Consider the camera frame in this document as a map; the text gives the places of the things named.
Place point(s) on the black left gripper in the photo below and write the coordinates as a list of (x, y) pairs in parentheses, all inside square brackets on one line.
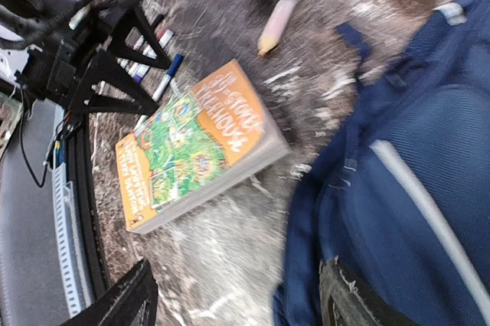
[(53, 69)]

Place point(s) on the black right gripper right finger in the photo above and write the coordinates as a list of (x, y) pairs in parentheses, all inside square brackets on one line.
[(347, 300)]

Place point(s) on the black marker pen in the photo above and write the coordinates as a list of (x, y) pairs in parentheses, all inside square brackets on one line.
[(157, 21)]

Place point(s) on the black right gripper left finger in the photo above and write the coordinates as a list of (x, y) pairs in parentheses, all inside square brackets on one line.
[(133, 300)]

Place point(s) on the blue cap marker pen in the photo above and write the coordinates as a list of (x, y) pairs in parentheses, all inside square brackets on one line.
[(167, 81)]

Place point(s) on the red cap marker pen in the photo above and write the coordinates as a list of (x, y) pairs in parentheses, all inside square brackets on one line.
[(163, 37)]

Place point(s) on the grey slotted cable duct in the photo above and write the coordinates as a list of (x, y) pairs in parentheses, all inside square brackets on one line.
[(66, 247)]

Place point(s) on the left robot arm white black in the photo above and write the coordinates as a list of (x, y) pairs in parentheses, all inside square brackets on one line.
[(74, 48)]

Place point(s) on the orange treehouse paperback book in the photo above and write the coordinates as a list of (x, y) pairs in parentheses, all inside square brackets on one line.
[(192, 149)]

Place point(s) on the purple tip white marker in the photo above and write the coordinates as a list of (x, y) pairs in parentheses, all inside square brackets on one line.
[(138, 71)]

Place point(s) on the navy blue student backpack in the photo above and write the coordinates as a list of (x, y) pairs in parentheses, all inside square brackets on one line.
[(400, 195)]

